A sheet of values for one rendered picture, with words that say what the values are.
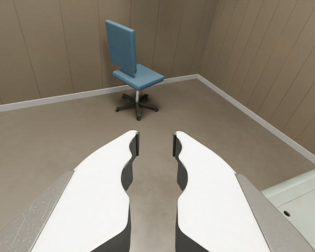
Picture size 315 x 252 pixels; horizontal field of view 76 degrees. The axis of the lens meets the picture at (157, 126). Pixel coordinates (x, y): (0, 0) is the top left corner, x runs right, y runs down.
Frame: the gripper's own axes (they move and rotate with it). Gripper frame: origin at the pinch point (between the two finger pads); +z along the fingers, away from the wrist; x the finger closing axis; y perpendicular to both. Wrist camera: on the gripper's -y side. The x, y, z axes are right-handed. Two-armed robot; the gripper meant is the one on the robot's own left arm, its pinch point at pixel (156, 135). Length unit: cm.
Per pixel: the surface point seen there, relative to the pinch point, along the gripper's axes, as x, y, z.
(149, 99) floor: -13, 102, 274
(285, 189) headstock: 30.0, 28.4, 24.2
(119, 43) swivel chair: -44, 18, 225
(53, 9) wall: -110, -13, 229
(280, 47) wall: 145, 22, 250
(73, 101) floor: -115, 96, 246
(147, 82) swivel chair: -13, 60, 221
